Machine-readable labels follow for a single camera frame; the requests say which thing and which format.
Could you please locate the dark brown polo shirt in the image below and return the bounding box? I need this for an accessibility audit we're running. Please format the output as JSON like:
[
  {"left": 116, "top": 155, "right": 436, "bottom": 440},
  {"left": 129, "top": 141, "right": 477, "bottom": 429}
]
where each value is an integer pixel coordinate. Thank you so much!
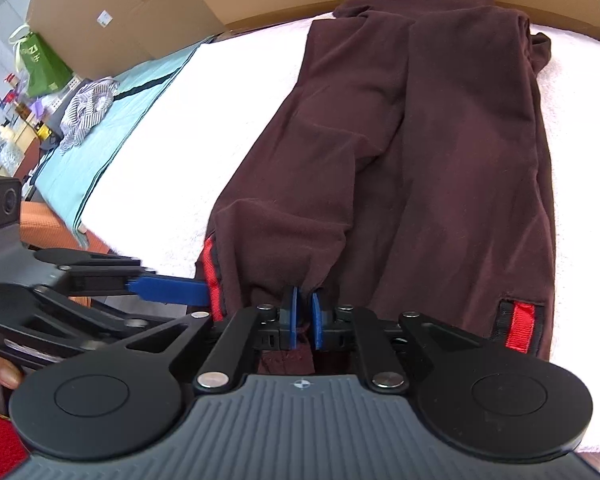
[{"left": 195, "top": 0, "right": 557, "bottom": 376}]

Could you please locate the cardboard box with small label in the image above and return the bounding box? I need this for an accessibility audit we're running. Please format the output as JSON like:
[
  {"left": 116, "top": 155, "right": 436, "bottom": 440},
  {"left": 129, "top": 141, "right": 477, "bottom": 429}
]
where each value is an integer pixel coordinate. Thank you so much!
[{"left": 29, "top": 0, "right": 227, "bottom": 81}]

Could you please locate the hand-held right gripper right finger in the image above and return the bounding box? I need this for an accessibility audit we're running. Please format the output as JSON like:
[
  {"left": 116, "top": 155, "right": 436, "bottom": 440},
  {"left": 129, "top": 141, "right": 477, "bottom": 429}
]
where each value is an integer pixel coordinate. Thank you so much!
[{"left": 311, "top": 290, "right": 483, "bottom": 395}]

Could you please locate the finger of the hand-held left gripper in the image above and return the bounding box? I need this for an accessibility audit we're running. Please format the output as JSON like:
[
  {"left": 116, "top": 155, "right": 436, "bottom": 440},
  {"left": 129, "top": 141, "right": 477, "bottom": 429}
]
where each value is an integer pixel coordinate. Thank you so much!
[
  {"left": 34, "top": 286, "right": 190, "bottom": 345},
  {"left": 66, "top": 266, "right": 212, "bottom": 308}
]

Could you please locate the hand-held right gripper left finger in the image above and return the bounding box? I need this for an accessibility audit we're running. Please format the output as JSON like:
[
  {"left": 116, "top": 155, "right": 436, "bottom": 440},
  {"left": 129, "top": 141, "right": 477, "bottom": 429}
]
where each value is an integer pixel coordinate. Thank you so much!
[{"left": 124, "top": 286, "right": 301, "bottom": 395}]

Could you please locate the orange mesh chair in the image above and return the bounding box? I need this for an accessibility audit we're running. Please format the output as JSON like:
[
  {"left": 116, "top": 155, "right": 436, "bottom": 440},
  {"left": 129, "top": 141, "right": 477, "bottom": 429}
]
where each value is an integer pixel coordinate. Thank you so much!
[{"left": 19, "top": 201, "right": 112, "bottom": 257}]

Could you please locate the teal quilted blanket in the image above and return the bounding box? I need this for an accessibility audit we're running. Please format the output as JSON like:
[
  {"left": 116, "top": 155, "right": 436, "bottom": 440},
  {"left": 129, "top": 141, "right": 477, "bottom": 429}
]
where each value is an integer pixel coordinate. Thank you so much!
[{"left": 32, "top": 36, "right": 217, "bottom": 235}]

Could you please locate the brown wooden desk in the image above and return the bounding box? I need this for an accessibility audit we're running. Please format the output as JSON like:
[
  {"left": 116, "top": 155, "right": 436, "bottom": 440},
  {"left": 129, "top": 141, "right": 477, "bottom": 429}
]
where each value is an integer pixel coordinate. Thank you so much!
[{"left": 0, "top": 120, "right": 56, "bottom": 181}]

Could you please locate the striped grey white cloth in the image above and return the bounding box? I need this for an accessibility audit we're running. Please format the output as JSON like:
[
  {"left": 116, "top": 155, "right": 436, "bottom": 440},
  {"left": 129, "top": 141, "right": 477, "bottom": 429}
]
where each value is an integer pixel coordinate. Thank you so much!
[{"left": 59, "top": 76, "right": 121, "bottom": 157}]

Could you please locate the green shopping bag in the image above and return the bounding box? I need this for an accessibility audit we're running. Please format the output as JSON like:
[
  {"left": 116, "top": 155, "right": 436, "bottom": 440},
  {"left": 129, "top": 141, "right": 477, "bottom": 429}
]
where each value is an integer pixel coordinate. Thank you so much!
[{"left": 8, "top": 22, "right": 74, "bottom": 99}]

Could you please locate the white terry towel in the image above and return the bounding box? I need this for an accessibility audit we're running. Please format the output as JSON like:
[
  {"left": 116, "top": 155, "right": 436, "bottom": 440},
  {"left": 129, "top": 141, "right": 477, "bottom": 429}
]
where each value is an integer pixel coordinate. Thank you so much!
[{"left": 79, "top": 16, "right": 600, "bottom": 455}]

